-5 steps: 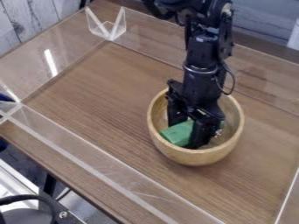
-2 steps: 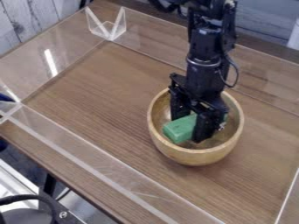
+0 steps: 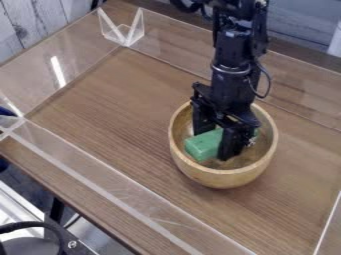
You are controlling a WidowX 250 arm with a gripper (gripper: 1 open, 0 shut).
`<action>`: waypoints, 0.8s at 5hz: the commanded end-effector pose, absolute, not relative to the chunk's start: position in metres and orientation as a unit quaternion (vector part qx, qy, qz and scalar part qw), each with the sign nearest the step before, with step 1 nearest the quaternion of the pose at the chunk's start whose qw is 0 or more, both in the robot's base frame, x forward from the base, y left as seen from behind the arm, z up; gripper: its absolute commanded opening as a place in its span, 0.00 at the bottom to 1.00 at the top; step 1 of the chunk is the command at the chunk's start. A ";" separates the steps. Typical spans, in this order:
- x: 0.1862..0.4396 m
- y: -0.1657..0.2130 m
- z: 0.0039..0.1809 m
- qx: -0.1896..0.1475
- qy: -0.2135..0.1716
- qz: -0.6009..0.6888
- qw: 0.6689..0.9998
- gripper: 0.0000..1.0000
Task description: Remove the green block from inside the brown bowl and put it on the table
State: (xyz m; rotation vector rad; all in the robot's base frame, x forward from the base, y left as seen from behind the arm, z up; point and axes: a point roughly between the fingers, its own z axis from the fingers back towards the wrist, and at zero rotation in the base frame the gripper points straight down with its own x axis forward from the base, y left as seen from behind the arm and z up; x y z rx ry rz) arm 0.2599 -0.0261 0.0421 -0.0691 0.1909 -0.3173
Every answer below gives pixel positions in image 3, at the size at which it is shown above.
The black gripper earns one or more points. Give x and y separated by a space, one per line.
237 120

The green rectangular block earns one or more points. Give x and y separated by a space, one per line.
202 146

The brown wooden bowl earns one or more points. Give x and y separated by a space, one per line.
214 173

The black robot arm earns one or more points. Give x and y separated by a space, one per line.
222 103

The black table leg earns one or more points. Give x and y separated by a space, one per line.
56 210

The clear acrylic tray wall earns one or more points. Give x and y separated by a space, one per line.
95 91

